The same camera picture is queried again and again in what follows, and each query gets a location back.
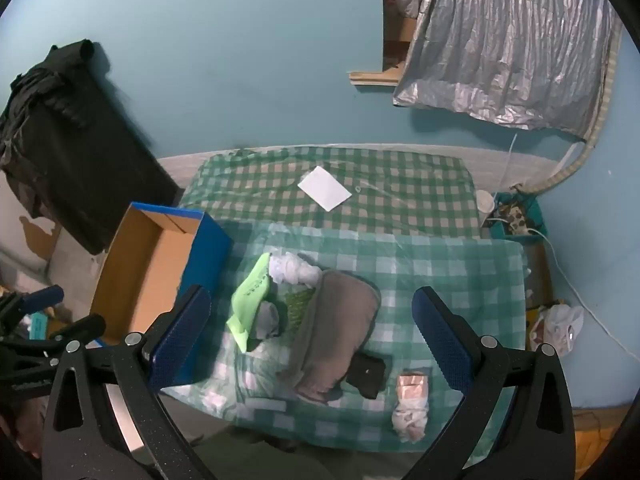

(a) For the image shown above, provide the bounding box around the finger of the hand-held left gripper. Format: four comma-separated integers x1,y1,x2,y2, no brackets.
0,285,66,332
0,312,107,361

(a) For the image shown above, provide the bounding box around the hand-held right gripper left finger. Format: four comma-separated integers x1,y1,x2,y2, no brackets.
42,285,221,480

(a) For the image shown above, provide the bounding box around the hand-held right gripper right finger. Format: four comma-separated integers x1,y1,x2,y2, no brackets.
400,286,577,480

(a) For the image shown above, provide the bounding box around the pink and white cloth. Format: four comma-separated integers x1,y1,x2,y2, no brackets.
391,372,431,443

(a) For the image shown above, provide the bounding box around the light green printed cloth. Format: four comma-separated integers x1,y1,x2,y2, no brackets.
226,253,272,353

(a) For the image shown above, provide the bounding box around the blue cardboard box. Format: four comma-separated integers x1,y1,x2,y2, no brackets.
90,202,234,396

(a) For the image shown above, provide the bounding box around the grey towel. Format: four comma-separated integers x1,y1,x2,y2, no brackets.
280,270,382,406

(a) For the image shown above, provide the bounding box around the green glitter scrubber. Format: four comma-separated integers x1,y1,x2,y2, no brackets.
284,285,317,333

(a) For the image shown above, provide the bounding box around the light green checked cloth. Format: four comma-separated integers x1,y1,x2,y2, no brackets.
160,220,531,466

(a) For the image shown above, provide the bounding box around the black folded cloth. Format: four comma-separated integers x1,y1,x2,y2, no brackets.
346,351,393,400

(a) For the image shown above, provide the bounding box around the grey sock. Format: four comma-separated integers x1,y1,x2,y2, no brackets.
252,301,282,341

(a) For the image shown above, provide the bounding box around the white bag on floor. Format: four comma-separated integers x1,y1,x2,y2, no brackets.
529,302,585,358

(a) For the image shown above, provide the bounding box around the crumpled white plastic bag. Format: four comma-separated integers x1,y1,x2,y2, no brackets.
268,252,323,287

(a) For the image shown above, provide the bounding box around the teal basket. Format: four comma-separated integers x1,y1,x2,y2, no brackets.
487,192,549,242

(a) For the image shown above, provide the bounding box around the dark green checked tablecloth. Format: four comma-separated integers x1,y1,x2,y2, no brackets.
177,146,483,241

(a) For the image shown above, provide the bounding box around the orange wooden board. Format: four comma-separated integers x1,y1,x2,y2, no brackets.
572,405,632,477

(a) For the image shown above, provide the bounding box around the white paper sheet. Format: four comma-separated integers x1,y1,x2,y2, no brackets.
297,166,352,212

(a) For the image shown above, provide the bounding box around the brown cardboard box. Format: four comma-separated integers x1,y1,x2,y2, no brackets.
382,12,417,68

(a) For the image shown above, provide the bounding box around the long white cable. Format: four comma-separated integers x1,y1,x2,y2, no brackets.
525,227,638,358

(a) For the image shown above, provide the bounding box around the striped strap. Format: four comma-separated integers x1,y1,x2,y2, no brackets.
520,25,625,193

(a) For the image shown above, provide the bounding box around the wooden window frame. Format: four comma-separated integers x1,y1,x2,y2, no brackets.
348,66,408,87

